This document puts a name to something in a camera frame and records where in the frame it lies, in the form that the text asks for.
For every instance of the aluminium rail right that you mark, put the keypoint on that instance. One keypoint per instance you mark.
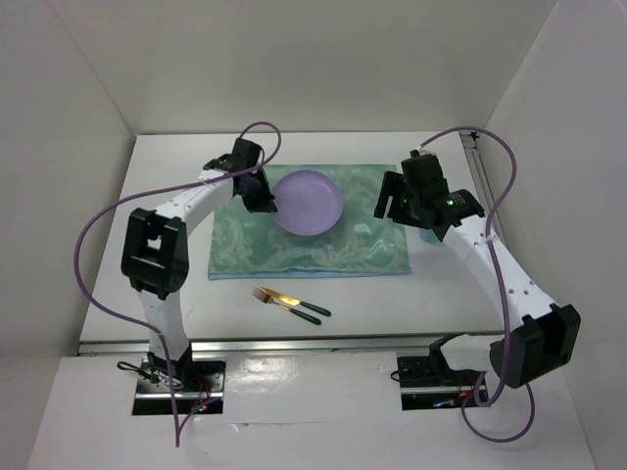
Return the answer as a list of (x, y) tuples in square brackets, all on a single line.
[(470, 143)]

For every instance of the green patterned cloth placemat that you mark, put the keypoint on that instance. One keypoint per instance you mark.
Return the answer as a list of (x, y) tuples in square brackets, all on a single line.
[(247, 245)]

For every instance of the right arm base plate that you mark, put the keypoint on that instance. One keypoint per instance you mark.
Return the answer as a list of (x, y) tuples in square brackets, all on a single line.
[(425, 387)]

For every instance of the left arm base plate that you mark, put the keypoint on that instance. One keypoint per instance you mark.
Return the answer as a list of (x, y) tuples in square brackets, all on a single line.
[(202, 392)]

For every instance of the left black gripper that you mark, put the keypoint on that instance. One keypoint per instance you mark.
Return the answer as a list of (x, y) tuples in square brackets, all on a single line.
[(263, 204)]

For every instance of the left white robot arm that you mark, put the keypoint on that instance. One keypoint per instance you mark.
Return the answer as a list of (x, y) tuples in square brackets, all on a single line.
[(155, 255)]

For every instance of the gold knife green handle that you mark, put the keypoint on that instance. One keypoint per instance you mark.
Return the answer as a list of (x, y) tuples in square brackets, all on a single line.
[(296, 302)]

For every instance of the purple plastic plate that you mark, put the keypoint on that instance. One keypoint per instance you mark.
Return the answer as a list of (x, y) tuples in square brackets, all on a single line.
[(308, 203)]

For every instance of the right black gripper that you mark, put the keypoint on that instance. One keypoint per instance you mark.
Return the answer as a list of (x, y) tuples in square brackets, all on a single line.
[(394, 184)]

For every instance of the aluminium rail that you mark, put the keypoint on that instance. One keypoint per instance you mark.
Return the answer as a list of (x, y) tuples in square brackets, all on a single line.
[(290, 345), (470, 143)]

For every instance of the light blue mug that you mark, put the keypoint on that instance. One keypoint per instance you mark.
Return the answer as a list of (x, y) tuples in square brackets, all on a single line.
[(428, 236)]

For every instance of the aluminium rail front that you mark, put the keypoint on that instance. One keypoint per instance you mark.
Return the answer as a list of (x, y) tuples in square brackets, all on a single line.
[(290, 345)]

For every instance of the gold fork green handle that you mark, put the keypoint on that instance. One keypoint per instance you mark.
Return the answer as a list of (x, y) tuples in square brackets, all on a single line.
[(271, 301)]

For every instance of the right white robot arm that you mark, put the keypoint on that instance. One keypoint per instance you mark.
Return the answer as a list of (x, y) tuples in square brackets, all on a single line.
[(539, 335)]

